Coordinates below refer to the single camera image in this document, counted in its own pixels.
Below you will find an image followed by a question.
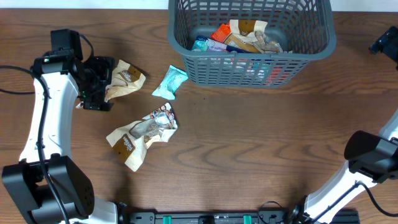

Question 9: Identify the beige snack pouch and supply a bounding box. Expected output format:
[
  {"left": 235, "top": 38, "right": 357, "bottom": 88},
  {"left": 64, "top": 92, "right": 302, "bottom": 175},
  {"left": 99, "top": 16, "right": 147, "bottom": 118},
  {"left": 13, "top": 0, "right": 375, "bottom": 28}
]
[
  {"left": 106, "top": 103, "right": 178, "bottom": 172},
  {"left": 225, "top": 19, "right": 292, "bottom": 54},
  {"left": 76, "top": 59, "right": 147, "bottom": 110}
]

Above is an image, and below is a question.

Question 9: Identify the teal snack packet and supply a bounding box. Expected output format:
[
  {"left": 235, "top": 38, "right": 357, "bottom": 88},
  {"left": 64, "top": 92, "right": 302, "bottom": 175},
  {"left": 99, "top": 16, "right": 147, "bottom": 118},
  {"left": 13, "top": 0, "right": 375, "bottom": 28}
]
[{"left": 152, "top": 65, "right": 188, "bottom": 100}]

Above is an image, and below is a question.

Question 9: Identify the multicolour tissue pack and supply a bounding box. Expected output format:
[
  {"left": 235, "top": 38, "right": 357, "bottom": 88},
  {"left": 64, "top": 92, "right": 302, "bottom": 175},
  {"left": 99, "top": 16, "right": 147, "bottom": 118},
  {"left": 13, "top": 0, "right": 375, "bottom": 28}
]
[{"left": 191, "top": 36, "right": 271, "bottom": 78}]

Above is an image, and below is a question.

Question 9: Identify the orange cracker sleeve package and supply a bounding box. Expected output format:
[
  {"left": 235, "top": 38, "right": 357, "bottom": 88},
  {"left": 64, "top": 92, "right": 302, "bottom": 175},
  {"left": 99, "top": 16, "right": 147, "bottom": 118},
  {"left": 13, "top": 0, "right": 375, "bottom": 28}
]
[{"left": 210, "top": 22, "right": 284, "bottom": 85}]

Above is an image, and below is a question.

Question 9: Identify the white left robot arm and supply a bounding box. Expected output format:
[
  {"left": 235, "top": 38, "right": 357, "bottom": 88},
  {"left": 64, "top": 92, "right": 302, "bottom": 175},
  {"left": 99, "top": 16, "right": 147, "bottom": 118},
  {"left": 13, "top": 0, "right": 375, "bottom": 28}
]
[{"left": 2, "top": 49, "right": 123, "bottom": 223}]

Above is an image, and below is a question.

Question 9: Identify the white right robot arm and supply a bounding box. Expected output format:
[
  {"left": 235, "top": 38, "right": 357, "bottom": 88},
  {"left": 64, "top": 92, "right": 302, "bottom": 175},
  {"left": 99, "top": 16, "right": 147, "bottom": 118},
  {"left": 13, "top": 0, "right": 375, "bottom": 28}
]
[{"left": 292, "top": 113, "right": 397, "bottom": 223}]

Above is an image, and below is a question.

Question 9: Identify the dark grey plastic basket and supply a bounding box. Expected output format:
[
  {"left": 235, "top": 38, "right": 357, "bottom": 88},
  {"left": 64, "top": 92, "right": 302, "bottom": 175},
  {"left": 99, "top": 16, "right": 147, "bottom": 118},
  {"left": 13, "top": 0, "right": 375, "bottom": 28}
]
[{"left": 167, "top": 0, "right": 336, "bottom": 88}]

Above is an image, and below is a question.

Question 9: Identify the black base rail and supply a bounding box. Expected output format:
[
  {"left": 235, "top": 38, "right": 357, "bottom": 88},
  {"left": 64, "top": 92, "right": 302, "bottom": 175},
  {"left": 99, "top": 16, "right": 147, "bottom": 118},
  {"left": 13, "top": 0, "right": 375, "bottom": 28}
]
[{"left": 116, "top": 203, "right": 361, "bottom": 224}]

